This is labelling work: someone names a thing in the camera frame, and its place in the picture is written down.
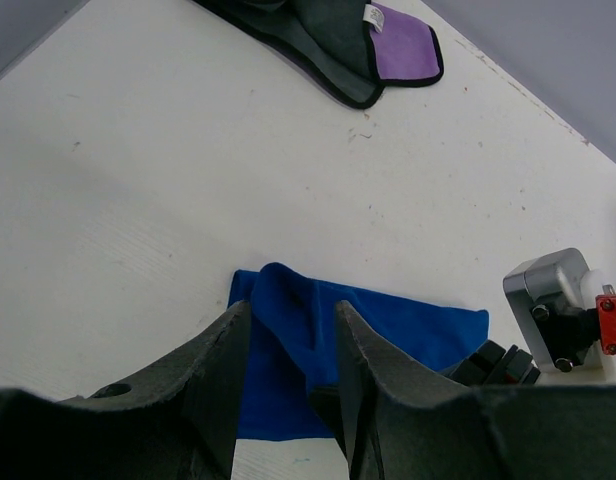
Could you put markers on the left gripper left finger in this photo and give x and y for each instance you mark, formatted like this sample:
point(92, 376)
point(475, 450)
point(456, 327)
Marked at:
point(176, 418)

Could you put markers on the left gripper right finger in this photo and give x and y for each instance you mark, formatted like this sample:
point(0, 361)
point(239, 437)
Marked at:
point(402, 420)

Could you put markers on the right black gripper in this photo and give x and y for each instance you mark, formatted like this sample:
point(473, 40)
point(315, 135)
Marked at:
point(491, 364)

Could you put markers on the blue towel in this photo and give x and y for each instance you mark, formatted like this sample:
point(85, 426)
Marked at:
point(293, 346)

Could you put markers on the purple and grey towel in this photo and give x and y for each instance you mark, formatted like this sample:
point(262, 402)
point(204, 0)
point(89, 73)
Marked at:
point(354, 49)

